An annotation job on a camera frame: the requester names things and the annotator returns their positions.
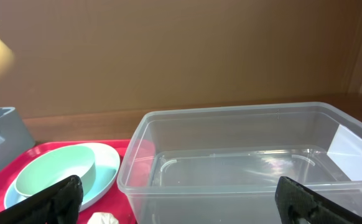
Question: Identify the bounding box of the clear plastic bin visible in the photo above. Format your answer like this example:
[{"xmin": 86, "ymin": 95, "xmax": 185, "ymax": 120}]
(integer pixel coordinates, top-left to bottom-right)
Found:
[{"xmin": 117, "ymin": 102, "xmax": 362, "ymax": 223}]

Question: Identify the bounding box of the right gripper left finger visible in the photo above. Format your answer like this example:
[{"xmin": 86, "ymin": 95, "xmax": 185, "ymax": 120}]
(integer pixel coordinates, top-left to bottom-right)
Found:
[{"xmin": 0, "ymin": 175, "xmax": 83, "ymax": 224}]

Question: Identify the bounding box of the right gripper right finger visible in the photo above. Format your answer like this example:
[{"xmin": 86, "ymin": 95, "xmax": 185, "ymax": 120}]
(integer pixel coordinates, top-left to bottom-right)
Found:
[{"xmin": 275, "ymin": 176, "xmax": 362, "ymax": 224}]

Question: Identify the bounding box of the grey dishwasher rack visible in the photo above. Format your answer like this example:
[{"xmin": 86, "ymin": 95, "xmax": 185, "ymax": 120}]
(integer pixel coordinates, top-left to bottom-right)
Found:
[{"xmin": 0, "ymin": 107, "xmax": 35, "ymax": 171}]

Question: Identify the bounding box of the crumpled white napkin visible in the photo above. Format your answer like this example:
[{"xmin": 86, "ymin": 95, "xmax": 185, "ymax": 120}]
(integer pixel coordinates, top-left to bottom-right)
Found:
[{"xmin": 87, "ymin": 212, "xmax": 119, "ymax": 224}]

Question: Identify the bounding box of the red plastic tray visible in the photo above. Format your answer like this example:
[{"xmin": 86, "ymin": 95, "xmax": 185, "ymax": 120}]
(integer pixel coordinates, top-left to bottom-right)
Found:
[{"xmin": 0, "ymin": 139, "xmax": 137, "ymax": 224}]

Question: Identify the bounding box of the light green bowl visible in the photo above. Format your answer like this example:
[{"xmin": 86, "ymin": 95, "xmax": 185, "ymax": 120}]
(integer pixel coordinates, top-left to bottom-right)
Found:
[{"xmin": 15, "ymin": 145, "xmax": 96, "ymax": 197}]

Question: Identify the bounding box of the light blue plate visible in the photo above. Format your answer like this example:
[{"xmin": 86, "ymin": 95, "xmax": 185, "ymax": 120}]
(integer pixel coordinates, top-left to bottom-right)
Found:
[{"xmin": 4, "ymin": 142, "xmax": 120, "ymax": 211}]

